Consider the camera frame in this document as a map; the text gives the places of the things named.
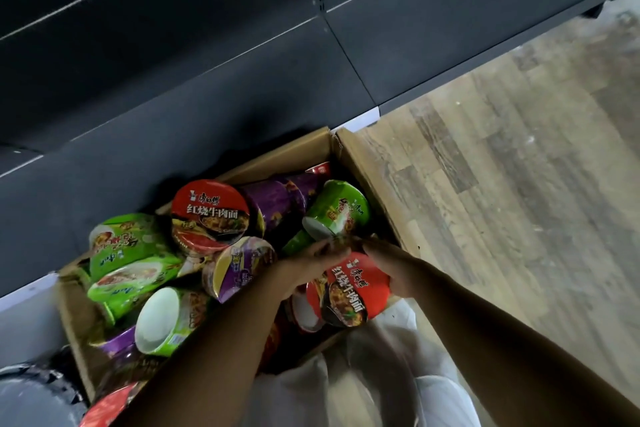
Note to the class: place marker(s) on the person's left hand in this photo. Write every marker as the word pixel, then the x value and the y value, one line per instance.
pixel 310 264

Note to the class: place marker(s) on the person's right hand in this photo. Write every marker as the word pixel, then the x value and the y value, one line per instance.
pixel 400 269

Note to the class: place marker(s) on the person's right forearm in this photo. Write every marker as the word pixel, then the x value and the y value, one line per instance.
pixel 525 366

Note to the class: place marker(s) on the person's white trousers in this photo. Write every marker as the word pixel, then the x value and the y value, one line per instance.
pixel 375 366

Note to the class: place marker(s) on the dark metal store shelving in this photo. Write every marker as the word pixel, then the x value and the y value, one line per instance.
pixel 200 66

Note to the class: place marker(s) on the noodle bowls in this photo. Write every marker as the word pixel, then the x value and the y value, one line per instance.
pixel 210 216

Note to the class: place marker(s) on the red cup noodle bowl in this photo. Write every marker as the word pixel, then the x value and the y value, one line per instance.
pixel 357 286

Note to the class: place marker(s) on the brown cardboard box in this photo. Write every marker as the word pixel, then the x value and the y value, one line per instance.
pixel 280 156

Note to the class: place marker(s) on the person's left forearm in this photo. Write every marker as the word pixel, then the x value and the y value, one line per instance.
pixel 210 371

